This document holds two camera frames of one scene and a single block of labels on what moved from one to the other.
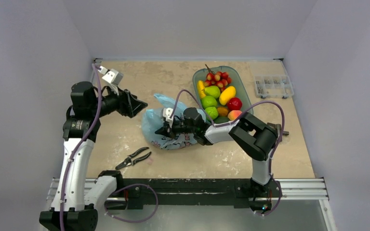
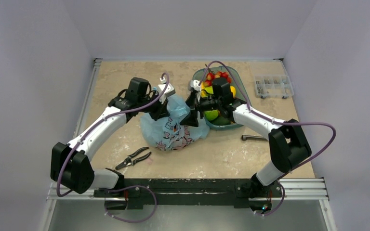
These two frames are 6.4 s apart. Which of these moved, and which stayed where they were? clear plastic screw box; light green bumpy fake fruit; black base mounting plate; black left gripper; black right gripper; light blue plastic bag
Moved: black left gripper; black right gripper
Stayed: clear plastic screw box; black base mounting plate; light blue plastic bag; light green bumpy fake fruit
